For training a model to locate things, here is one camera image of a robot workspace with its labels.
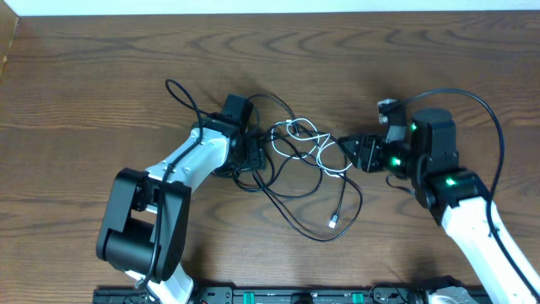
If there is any white usb cable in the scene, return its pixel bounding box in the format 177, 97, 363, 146
269, 117, 354, 177

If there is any long black usb cable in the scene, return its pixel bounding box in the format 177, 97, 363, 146
214, 93, 364, 243

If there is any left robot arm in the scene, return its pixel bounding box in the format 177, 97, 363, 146
93, 95, 262, 303

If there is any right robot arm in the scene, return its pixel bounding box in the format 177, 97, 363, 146
338, 106, 539, 303

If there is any left camera black cable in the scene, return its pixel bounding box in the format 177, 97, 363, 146
134, 79, 212, 296

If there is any camera black cable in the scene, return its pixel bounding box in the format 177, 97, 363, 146
387, 87, 540, 292
134, 79, 212, 296

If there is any right camera black cable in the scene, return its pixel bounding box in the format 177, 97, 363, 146
387, 87, 540, 292

